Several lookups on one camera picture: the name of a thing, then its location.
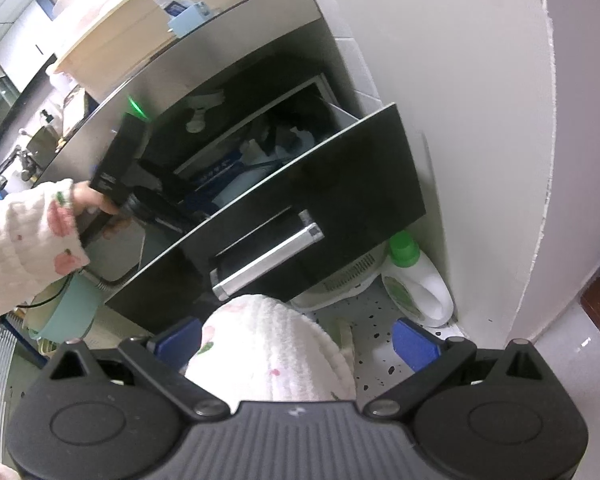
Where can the white vented plastic appliance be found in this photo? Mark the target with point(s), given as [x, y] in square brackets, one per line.
[340, 280]

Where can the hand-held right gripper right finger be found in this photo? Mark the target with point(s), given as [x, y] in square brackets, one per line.
[412, 344]

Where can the white detergent bottle green cap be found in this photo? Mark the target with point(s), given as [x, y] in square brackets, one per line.
[425, 290]

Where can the metal faucet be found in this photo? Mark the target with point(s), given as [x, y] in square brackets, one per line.
[15, 162]

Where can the blue packet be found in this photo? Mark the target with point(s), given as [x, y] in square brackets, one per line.
[225, 180]

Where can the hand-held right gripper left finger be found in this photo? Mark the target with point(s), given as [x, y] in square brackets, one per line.
[177, 345]

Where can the person's left hand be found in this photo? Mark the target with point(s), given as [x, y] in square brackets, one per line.
[87, 199]

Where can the soap dispenser bottle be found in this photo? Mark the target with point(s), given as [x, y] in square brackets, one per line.
[50, 121]

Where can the stainless steel cabinet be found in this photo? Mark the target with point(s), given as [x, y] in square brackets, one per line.
[260, 40]

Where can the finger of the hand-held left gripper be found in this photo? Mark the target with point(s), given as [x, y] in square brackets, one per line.
[162, 170]
[160, 212]

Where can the black glass drawer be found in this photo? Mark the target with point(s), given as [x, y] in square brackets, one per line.
[330, 175]

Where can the light blue box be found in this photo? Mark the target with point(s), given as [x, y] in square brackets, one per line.
[192, 19]

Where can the light wooden counter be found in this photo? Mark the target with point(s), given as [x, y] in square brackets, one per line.
[125, 40]

